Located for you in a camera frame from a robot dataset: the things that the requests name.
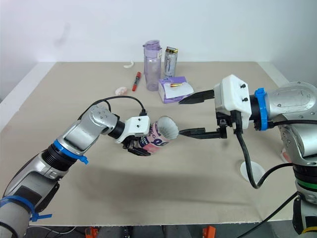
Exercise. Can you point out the silver drink can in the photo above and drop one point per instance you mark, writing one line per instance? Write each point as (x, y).
(170, 64)

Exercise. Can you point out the pink patterned tube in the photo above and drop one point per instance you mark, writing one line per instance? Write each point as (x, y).
(153, 142)
(286, 156)

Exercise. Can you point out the red marker pen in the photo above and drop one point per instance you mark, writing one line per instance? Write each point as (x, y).
(136, 81)

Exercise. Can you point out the purple tissue box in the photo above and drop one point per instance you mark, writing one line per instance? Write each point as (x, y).
(171, 95)

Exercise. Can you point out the small pink white toy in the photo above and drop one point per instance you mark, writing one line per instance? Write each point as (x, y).
(121, 90)

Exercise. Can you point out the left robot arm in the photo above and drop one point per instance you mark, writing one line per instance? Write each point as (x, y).
(74, 138)

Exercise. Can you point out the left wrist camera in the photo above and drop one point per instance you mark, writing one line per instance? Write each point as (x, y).
(137, 124)

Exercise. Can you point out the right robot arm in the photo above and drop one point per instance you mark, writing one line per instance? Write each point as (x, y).
(292, 104)

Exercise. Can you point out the white curved plastic piece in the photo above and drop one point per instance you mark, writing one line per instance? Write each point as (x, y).
(128, 65)

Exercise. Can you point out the white tube lid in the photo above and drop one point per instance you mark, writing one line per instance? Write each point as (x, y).
(257, 171)

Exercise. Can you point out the orange clamp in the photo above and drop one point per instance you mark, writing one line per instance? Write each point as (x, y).
(91, 233)
(208, 232)

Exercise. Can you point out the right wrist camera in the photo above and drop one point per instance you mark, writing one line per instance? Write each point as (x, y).
(232, 94)

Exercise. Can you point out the clear purple water bottle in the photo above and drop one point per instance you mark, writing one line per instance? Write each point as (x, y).
(151, 67)

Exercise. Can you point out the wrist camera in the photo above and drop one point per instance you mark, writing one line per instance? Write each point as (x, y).
(232, 94)
(137, 124)

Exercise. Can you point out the gold battery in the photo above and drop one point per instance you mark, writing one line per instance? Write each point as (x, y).
(176, 85)
(172, 51)

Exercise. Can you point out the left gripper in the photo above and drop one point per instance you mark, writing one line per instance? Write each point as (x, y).
(128, 144)

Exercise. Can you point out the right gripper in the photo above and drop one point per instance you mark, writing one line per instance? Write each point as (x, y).
(223, 121)

